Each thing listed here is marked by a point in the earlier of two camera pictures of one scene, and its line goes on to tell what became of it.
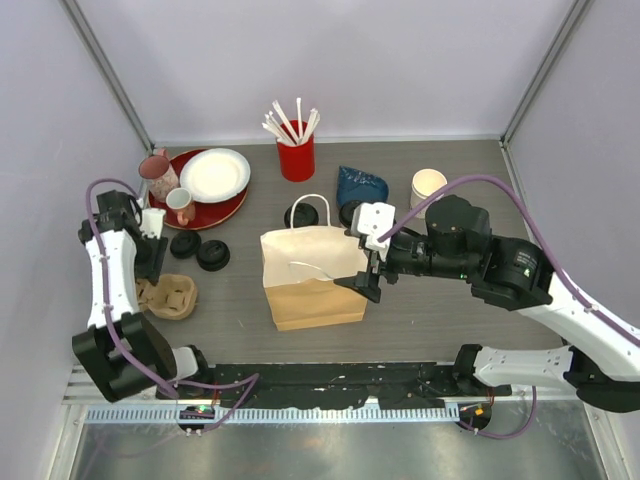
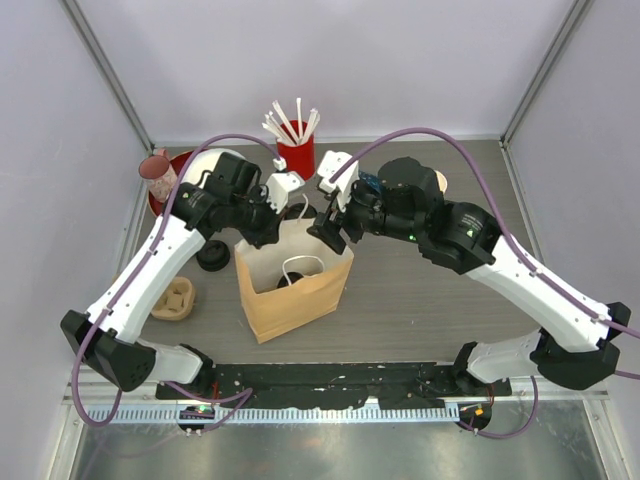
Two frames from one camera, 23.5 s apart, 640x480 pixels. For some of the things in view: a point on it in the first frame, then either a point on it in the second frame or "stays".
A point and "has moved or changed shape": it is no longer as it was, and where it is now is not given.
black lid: (304, 215) -> (293, 277)
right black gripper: (364, 282) -> (328, 231)
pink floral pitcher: (159, 174) stays
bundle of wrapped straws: (285, 131) stays
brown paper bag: (301, 264) has moved or changed shape
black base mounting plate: (353, 386) stays
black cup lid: (213, 255) stays
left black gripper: (150, 269) -> (270, 232)
